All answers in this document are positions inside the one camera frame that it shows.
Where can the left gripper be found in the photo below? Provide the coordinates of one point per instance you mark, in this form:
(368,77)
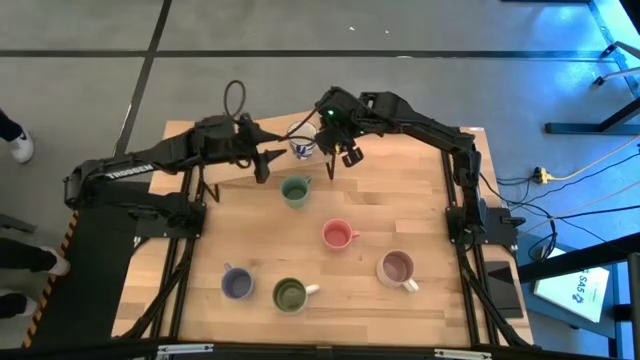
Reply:
(220,140)

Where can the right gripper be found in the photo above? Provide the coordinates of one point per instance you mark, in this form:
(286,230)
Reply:
(340,120)

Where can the sage green mug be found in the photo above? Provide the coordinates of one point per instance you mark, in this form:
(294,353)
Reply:
(295,192)

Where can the pink mug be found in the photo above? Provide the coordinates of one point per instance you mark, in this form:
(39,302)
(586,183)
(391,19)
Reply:
(336,235)

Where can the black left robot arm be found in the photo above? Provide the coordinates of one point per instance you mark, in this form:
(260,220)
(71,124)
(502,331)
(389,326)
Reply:
(125,167)

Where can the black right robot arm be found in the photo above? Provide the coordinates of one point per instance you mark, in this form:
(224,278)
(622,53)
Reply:
(435,132)

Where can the raised wooden shelf black legs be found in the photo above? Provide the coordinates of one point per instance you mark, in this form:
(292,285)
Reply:
(235,172)

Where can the white mug blue pattern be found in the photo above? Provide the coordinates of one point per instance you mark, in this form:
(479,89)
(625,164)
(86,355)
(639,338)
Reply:
(302,148)

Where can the purple mug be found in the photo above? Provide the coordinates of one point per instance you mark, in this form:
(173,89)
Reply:
(237,283)

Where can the white mug olive green inside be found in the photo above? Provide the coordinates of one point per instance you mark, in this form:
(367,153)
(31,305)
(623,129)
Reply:
(290,296)

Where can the yellow power strip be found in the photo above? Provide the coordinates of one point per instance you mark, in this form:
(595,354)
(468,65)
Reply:
(541,175)

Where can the black tablet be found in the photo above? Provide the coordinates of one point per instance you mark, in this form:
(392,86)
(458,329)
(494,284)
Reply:
(502,290)

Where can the person's white shoe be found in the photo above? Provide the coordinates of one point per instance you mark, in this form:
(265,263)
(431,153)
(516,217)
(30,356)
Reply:
(22,147)
(32,304)
(59,262)

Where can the black metal stand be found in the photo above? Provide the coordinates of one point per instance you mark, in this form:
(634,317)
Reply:
(590,128)

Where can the person's leg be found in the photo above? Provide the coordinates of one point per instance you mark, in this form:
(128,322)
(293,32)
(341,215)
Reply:
(11,305)
(9,127)
(22,255)

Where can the grey metal bar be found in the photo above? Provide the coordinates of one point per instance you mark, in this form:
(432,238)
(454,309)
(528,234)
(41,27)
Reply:
(17,223)

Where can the white printed sign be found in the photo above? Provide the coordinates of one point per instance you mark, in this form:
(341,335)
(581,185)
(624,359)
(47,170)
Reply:
(570,287)

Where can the grey metal stand leg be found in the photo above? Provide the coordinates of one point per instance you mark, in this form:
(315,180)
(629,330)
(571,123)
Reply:
(617,75)

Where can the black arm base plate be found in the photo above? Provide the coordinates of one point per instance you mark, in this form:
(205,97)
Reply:
(502,227)
(150,227)

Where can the black table frame rail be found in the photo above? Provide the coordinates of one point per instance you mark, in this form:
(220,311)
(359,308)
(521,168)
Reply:
(183,285)
(486,295)
(165,285)
(462,295)

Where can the black diagonal frame strut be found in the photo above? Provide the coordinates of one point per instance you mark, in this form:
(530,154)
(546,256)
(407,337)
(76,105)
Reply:
(492,304)
(157,291)

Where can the black end frame rail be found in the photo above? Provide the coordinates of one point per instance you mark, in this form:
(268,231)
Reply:
(320,353)

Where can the silver rail bracket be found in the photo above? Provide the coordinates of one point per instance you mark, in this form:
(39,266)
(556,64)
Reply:
(462,354)
(185,350)

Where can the black frame beam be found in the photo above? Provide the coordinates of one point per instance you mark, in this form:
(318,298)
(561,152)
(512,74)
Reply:
(575,260)

